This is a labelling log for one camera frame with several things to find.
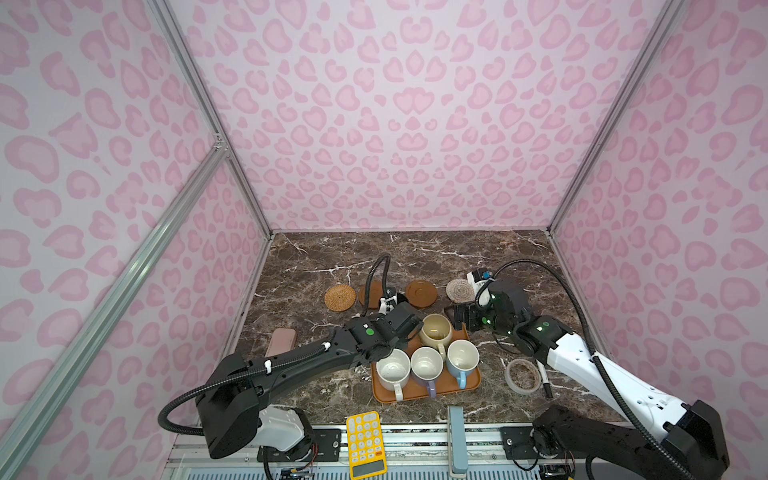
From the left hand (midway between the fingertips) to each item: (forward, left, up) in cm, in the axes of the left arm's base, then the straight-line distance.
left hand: (399, 323), depth 80 cm
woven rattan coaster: (+16, +19, -13) cm, 28 cm away
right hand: (+2, -16, +4) cm, 16 cm away
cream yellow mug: (+3, -11, -11) cm, 16 cm away
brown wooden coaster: (+17, -8, -13) cm, 23 cm away
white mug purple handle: (-7, -7, -12) cm, 16 cm away
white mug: (-8, +2, -12) cm, 15 cm away
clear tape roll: (-10, -34, -13) cm, 38 cm away
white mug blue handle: (-6, -18, -11) cm, 22 cm away
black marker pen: (-13, -40, -13) cm, 44 cm away
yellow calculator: (-27, +9, -11) cm, 31 cm away
